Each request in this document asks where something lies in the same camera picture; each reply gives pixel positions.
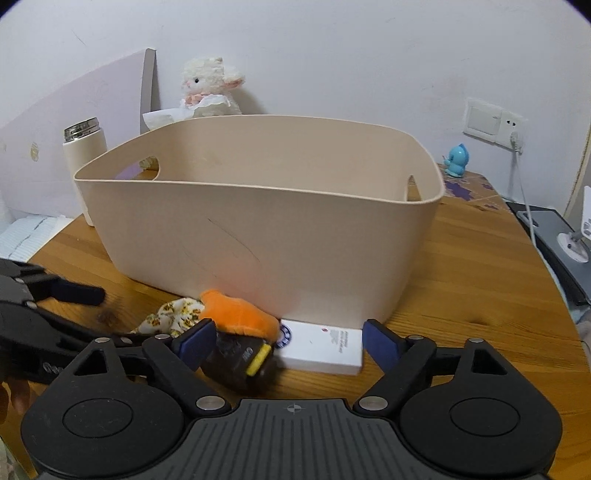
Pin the grey laptop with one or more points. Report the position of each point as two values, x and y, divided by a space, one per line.
549 240

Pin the white wall switch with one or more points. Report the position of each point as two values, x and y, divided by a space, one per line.
482 117

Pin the pale lavender board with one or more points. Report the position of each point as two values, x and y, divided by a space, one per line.
69 106

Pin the white flat box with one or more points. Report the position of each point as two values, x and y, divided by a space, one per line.
323 351

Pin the white wall socket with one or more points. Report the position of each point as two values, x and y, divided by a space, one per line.
513 125

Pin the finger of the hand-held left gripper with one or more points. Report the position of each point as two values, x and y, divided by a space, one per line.
60 333
78 293

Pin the beige plastic storage basket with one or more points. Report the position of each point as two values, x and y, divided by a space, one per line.
258 230

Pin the blue toy figurine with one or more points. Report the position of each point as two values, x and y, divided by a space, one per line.
456 159

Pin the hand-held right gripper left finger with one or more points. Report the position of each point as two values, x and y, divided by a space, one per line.
199 340

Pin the dark bottle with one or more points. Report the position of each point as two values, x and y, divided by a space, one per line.
235 364

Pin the white plush lamb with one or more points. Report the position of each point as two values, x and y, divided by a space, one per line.
203 76

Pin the person's left hand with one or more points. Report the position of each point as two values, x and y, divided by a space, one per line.
16 392

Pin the floral fabric pouch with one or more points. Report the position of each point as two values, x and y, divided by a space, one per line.
171 316

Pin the purple patterned mat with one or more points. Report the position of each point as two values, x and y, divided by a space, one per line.
471 189

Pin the orange plush toy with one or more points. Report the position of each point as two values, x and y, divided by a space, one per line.
240 316

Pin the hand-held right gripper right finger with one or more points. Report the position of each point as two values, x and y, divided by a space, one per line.
377 344

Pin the white tissue paper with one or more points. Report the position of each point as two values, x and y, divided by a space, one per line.
162 119

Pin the white stand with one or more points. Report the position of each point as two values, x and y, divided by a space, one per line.
575 237

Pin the white striped cloth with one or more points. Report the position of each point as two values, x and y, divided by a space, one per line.
27 237

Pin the white thermos bottle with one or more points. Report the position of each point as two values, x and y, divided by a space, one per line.
83 157

